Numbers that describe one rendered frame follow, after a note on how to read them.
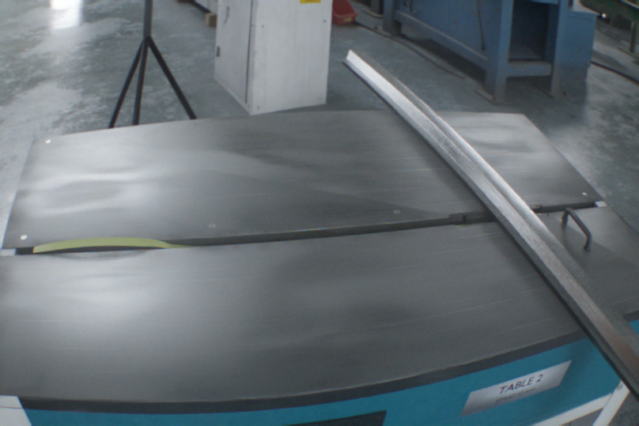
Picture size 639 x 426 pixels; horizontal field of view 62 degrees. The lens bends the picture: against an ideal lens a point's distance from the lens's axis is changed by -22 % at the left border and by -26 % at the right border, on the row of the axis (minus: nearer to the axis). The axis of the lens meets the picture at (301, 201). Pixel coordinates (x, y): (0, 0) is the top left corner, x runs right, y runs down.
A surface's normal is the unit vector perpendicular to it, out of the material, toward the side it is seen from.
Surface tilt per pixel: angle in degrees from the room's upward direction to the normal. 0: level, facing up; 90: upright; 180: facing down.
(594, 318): 75
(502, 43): 90
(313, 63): 90
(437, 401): 90
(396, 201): 0
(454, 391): 90
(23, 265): 0
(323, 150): 0
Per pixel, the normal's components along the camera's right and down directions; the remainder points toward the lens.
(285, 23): 0.44, 0.50
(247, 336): 0.05, -0.85
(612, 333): -0.90, -0.11
